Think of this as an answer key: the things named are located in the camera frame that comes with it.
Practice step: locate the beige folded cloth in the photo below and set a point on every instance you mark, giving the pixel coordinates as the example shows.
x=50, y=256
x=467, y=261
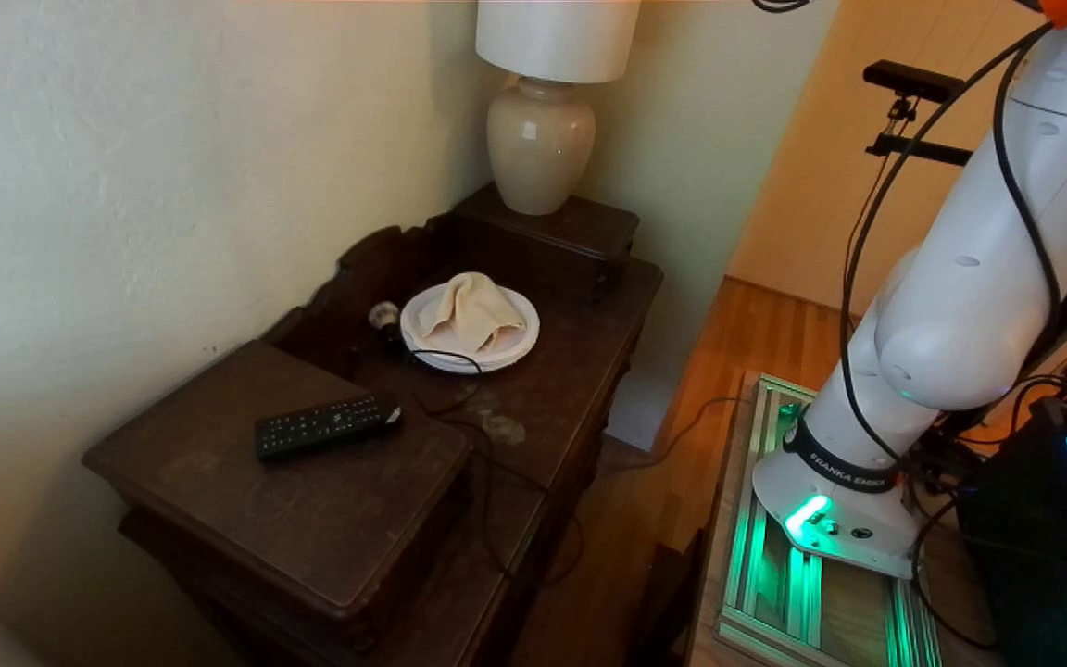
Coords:
x=467, y=309

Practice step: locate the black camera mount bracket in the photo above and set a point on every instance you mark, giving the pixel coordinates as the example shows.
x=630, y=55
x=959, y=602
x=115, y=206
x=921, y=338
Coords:
x=914, y=88

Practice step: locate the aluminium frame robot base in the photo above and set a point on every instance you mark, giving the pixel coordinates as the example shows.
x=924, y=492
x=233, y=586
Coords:
x=777, y=605

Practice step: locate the white paper plate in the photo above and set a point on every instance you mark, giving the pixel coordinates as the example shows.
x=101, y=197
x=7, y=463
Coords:
x=446, y=353

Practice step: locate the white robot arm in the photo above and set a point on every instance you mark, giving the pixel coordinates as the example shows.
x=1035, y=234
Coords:
x=947, y=337

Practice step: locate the dark wooden side table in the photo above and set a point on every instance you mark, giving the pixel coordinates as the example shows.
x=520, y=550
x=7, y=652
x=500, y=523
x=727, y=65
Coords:
x=535, y=429

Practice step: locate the black remote control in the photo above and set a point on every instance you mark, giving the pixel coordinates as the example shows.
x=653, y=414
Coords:
x=322, y=429

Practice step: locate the black computer with blue light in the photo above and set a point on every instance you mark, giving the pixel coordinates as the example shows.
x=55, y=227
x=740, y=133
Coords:
x=1015, y=530

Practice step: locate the cream ceramic table lamp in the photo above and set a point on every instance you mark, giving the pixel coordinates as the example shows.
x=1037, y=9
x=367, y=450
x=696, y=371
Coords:
x=538, y=127

